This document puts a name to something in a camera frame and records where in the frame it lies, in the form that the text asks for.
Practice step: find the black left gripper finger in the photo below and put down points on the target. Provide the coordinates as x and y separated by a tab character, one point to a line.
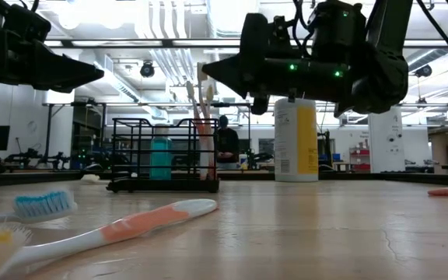
68	72
62	88

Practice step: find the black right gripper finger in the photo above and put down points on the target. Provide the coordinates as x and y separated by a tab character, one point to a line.
229	66
233	83

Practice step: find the white canister with yellow label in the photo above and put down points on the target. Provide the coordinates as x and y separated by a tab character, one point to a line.
296	148

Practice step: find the teal bottle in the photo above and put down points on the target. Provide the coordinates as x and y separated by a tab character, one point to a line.
161	159

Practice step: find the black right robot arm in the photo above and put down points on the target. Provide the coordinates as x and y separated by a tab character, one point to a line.
383	78

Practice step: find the person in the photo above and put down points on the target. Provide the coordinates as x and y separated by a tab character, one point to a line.
228	142

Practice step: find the background robot arms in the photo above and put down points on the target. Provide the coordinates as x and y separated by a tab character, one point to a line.
33	158

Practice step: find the white bottle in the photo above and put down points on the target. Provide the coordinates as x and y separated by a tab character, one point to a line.
242	161

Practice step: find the black ceiling spotlight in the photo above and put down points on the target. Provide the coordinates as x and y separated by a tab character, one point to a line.
424	71
147	69

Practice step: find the red storage shelf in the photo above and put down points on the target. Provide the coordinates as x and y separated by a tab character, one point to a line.
360	167

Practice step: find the white pillar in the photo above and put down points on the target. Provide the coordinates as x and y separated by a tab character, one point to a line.
385	155

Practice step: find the blue and white toothbrush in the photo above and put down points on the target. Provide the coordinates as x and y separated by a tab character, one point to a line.
43	205

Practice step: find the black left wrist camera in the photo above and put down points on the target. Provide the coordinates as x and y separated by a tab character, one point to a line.
27	23

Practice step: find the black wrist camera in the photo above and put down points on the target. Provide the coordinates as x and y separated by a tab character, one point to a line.
27	23
282	37

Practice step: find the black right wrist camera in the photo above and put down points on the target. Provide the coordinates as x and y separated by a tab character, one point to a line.
282	37

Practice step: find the black background gantry frame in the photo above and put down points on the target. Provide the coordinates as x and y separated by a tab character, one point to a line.
150	104

